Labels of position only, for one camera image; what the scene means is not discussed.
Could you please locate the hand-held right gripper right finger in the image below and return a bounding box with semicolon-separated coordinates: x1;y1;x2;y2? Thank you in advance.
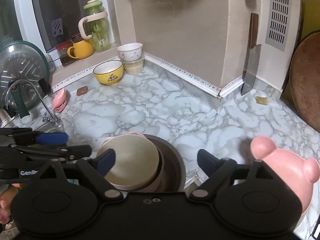
189;149;273;199

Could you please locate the glass pot lid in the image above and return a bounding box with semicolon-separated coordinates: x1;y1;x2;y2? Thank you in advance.
0;41;50;112

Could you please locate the yellow bowl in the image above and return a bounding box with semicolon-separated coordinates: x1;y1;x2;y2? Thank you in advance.
93;60;124;85

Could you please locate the small white bottle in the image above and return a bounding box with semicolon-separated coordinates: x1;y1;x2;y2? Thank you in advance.
45;52;56;73

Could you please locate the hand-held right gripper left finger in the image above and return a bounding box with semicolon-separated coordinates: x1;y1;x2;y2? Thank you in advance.
37;149;124;200

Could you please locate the cleaver knife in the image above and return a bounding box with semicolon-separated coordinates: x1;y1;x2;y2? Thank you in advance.
241;13;262;96

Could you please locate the yellow mug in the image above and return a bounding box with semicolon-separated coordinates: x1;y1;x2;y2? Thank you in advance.
67;39;94;60

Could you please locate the cream bowl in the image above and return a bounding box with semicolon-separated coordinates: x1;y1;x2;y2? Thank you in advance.
96;134;160;183

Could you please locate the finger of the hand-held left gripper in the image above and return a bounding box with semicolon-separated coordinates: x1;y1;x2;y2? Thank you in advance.
0;127;69;147
0;144;92;165

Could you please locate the white vent panel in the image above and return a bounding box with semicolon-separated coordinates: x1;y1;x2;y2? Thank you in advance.
260;0;304;90

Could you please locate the dark green handle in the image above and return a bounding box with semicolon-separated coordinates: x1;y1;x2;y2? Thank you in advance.
9;79;30;119

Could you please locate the green drinking bottle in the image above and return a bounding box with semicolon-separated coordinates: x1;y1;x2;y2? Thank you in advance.
78;0;112;53

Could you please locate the large stainless steel bowl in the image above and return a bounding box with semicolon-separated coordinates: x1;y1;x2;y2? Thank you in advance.
114;134;187;193

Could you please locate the chrome faucet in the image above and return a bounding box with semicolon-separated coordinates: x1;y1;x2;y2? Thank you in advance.
5;79;62;130

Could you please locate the pink silicone pot holder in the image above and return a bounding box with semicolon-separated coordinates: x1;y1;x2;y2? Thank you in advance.
52;87;67;112

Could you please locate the white floral bowl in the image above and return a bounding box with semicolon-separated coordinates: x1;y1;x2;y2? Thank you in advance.
117;42;143;62

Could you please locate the brown glass jar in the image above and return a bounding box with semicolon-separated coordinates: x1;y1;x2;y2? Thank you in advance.
56;42;75;67

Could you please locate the round wooden cutting board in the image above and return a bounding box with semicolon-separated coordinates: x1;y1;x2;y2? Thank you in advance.
281;30;320;132

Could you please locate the clear plastic container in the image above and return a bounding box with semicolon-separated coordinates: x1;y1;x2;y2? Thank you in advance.
122;55;145;75

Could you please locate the pink bear-shaped plate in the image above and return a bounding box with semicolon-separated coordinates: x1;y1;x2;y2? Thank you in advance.
250;135;320;217

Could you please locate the person's left hand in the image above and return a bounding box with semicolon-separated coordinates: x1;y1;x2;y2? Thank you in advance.
0;182;22;224

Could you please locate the white patterned edging strip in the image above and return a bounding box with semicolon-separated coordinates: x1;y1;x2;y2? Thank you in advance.
51;52;244;98

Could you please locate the black plastic block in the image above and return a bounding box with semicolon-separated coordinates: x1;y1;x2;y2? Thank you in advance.
39;78;51;95

